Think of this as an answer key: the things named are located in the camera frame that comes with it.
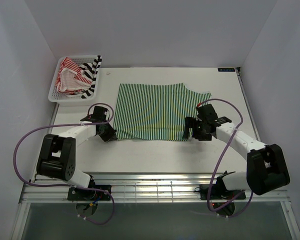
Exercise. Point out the white plastic basket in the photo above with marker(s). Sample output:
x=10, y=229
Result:
x=67, y=99

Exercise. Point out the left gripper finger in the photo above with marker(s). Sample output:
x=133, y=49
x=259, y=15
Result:
x=111, y=131
x=108, y=138

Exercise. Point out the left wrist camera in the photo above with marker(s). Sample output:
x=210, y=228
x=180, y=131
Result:
x=99, y=116

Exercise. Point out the blue label sticker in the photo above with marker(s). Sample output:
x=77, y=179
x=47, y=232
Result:
x=226, y=69

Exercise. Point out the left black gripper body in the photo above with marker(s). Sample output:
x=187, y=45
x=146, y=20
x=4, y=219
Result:
x=106, y=132

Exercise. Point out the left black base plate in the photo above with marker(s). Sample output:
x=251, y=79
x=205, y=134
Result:
x=76, y=194

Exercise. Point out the black white striped tank top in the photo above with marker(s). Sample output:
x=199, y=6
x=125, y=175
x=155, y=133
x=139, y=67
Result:
x=91, y=70

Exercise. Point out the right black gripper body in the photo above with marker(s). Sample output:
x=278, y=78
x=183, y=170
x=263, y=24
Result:
x=193, y=128

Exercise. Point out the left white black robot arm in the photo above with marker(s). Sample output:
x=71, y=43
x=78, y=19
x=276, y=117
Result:
x=58, y=153

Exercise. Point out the aluminium rail frame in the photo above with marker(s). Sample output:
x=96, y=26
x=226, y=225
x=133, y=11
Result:
x=125, y=188

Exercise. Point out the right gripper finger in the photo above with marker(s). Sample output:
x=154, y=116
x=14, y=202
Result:
x=187, y=132
x=191, y=121

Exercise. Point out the red white striped tank top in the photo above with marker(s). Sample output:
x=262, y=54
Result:
x=70, y=78

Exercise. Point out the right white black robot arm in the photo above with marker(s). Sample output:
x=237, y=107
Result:
x=266, y=168

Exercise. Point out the green white striped tank top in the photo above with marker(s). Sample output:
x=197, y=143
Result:
x=155, y=112

